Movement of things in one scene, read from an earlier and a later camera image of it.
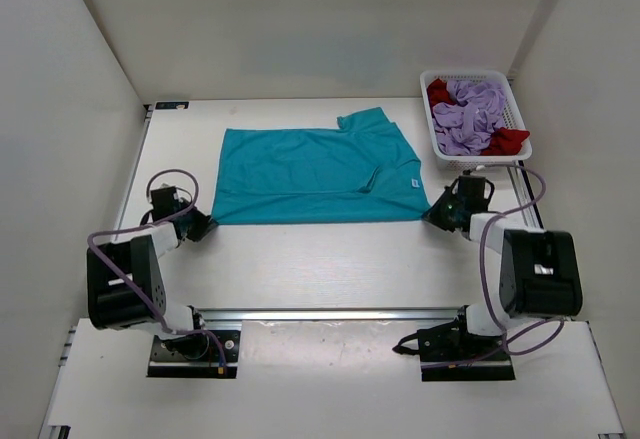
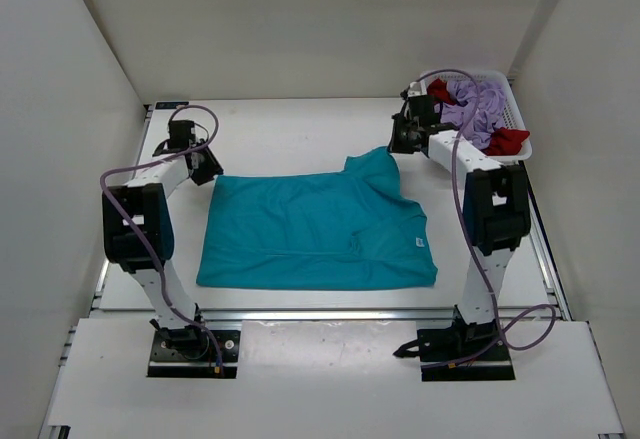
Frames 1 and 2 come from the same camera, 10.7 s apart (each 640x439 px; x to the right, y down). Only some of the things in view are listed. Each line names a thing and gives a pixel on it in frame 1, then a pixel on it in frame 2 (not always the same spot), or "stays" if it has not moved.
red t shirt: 506,142 stays
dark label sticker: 172,105 stays
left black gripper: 203,226 -> 213,166
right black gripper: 435,215 -> 396,147
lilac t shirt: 462,127 stays
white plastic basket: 472,162 stays
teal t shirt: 360,171 -> 317,230
